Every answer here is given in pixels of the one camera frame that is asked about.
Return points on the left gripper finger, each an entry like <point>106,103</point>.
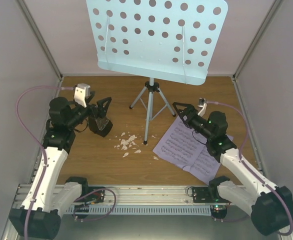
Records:
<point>89,98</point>
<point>102,107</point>

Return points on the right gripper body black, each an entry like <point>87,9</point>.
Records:
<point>193,124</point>

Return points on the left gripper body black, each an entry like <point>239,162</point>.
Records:
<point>94,114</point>

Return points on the clear plastic metronome cover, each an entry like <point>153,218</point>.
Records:
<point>101,122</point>

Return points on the black metronome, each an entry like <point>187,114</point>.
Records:
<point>93,128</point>

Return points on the sheet music pages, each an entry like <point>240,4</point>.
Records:
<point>178,146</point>

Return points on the sheet music page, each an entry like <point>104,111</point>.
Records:
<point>204,168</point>

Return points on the light blue music stand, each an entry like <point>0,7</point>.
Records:
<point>172,40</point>

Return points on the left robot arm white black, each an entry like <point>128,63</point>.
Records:
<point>41,212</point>

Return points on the white paint patch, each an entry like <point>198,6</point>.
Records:
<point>127,144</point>

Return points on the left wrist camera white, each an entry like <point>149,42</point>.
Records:
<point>81,93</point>

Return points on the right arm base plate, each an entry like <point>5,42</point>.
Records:
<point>205,194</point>

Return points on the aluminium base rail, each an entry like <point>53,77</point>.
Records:
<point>171,195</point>

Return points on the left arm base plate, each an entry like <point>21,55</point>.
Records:
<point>97,197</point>

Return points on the grey slotted cable duct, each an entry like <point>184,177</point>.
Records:
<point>181,210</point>

